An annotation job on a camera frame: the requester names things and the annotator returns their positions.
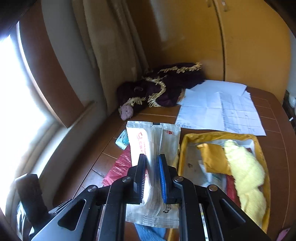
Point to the red foil package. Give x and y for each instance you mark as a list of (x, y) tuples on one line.
[(120, 167)]

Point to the white plastic snack packet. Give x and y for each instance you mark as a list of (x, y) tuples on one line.
[(152, 140)]

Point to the light blue towel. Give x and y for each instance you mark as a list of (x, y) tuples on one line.
[(148, 233)]

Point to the white paper sheets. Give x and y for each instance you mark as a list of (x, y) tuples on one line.
[(219, 106)]

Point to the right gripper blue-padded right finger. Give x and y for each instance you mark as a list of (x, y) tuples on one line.
[(205, 213)]

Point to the yellow padded envelope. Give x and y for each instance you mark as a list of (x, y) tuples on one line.
[(214, 159)]

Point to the dark purple gold-trimmed cloth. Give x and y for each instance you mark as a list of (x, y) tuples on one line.
[(162, 86)]

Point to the yellow gift box tray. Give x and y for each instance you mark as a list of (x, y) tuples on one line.
[(189, 152)]

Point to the yellow fluffy towel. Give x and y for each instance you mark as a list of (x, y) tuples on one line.
[(248, 176)]

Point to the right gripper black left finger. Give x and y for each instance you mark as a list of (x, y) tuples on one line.
[(98, 213)]

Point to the yellow wooden wardrobe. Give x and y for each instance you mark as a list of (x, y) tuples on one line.
[(237, 41)]

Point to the small pink knitted item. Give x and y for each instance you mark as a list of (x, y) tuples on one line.
[(125, 112)]

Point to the beige curtain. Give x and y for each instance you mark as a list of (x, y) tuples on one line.
[(112, 44)]

